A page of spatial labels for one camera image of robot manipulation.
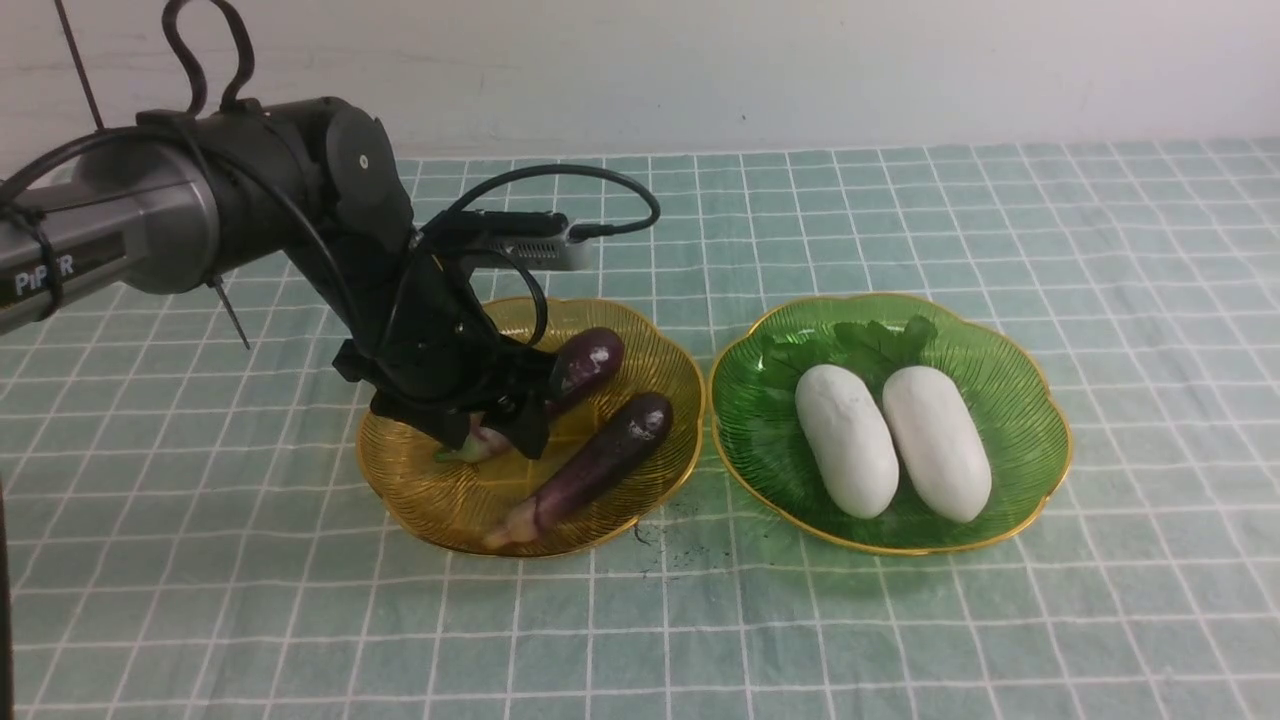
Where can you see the green checkered tablecloth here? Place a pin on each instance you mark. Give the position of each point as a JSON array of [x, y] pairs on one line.
[[190, 537]]

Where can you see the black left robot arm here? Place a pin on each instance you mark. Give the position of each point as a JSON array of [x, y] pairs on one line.
[[173, 204]]

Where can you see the purple eggplant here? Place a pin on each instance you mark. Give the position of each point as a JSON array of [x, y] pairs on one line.
[[585, 363], [623, 443]]

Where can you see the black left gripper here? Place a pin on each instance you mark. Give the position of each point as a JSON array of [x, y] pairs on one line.
[[436, 360]]

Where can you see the green glass plate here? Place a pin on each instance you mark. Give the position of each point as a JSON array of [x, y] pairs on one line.
[[1026, 436]]

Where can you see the white radish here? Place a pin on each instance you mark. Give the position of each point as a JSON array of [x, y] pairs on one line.
[[932, 429], [841, 423]]

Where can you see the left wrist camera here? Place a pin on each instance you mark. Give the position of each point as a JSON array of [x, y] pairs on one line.
[[520, 240]]

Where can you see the amber glass plate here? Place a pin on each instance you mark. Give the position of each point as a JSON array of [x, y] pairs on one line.
[[453, 505]]

